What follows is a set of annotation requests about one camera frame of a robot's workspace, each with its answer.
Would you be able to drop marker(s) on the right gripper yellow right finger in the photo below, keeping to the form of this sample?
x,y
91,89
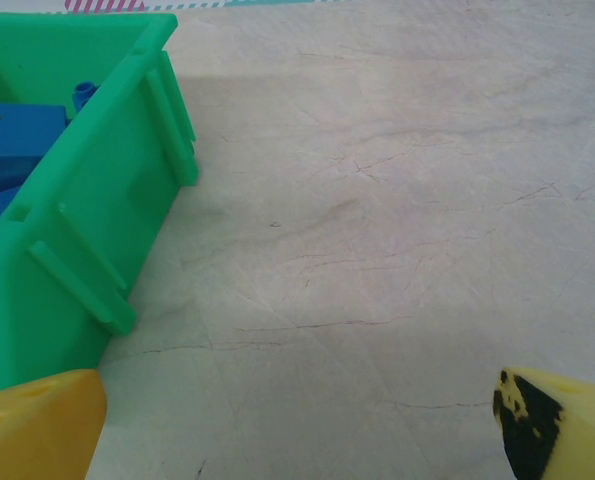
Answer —
x,y
577,440

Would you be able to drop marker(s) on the small blue lego brick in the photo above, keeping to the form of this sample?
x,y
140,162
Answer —
x,y
82,95

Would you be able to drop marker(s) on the green plastic bin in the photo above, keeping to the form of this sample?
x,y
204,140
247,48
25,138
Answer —
x,y
102,200

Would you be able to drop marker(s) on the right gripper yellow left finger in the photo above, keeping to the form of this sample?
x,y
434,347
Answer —
x,y
42,430

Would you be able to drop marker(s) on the large blue lego brick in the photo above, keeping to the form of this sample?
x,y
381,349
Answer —
x,y
17,140

